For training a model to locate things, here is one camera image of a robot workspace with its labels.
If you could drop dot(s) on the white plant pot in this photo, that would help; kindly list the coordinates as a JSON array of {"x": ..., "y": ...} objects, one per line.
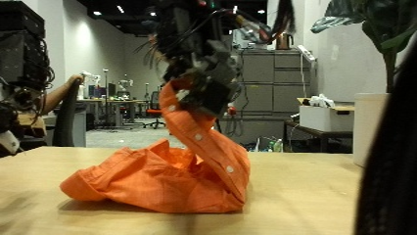
[{"x": 369, "y": 130}]

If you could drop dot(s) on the low grey cabinet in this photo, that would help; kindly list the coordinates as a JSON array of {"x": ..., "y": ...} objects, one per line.
[{"x": 256, "y": 129}]

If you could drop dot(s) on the long office desk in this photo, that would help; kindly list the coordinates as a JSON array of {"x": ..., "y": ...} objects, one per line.
[{"x": 117, "y": 103}]

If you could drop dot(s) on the copper kettle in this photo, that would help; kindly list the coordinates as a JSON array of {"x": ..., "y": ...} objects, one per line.
[{"x": 284, "y": 40}]

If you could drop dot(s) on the white cardboard box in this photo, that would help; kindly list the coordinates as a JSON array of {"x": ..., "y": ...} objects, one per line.
[{"x": 323, "y": 117}]

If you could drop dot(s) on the red ball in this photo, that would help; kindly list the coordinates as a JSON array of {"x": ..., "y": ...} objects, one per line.
[{"x": 232, "y": 110}]

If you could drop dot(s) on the green leafy plant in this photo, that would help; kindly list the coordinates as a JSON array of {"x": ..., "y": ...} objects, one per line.
[{"x": 382, "y": 29}]

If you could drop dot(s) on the grey chair back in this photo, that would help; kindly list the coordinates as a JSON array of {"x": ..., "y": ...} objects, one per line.
[{"x": 66, "y": 120}]

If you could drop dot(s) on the green bottle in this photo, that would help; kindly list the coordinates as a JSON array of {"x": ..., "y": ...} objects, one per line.
[{"x": 277, "y": 146}]

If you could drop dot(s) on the white power strip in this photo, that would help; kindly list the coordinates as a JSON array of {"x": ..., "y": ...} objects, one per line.
[{"x": 306, "y": 53}]

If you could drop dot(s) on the orange office chair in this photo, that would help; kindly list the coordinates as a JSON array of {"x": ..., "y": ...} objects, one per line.
[{"x": 154, "y": 112}]

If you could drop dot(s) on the orange button shirt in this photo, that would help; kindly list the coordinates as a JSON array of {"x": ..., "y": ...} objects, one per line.
[{"x": 152, "y": 182}]

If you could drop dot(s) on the grey filing cabinet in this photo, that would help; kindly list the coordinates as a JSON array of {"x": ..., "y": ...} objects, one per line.
[{"x": 277, "y": 81}]

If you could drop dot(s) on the black side table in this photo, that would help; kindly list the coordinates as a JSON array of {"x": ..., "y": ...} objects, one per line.
[{"x": 318, "y": 132}]

